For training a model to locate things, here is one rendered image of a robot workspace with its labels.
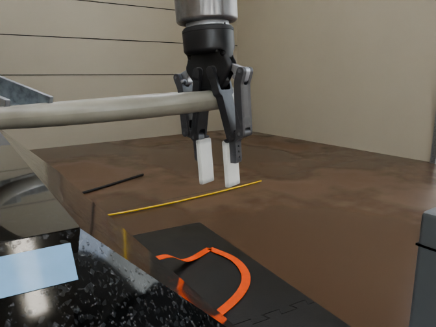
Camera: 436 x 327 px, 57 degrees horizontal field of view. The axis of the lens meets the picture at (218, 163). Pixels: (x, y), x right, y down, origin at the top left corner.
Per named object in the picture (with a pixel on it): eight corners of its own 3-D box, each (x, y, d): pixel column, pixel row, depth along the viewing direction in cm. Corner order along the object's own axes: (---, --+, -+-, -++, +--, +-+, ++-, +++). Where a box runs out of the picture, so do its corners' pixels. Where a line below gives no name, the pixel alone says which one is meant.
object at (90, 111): (-109, 135, 63) (-114, 116, 62) (98, 109, 107) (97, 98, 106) (162, 123, 43) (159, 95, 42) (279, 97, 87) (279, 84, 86)
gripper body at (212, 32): (246, 23, 59) (250, 87, 60) (202, 31, 64) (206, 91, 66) (214, 19, 53) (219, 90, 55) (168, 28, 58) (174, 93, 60)
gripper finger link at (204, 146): (198, 140, 62) (194, 140, 62) (202, 185, 63) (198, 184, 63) (211, 137, 64) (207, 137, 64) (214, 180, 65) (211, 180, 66)
